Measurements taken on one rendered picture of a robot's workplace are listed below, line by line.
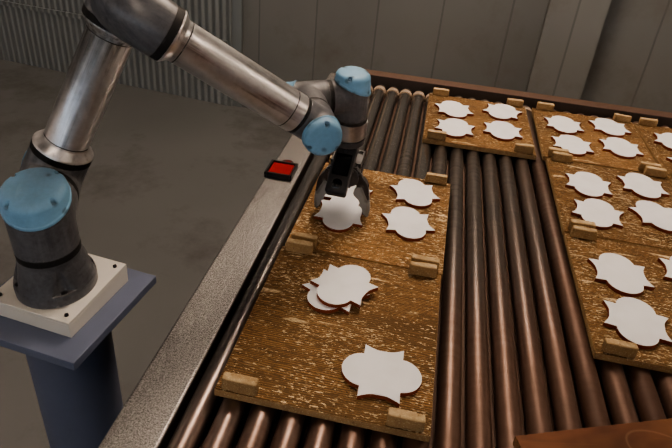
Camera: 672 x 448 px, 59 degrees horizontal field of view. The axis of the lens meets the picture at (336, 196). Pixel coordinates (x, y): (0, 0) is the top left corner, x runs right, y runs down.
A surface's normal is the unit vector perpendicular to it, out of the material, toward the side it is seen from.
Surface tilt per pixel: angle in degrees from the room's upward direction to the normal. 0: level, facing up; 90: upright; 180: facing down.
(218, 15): 90
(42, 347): 0
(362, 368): 0
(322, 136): 93
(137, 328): 0
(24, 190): 10
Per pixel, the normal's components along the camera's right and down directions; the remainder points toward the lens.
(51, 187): 0.09, -0.75
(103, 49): 0.21, 0.55
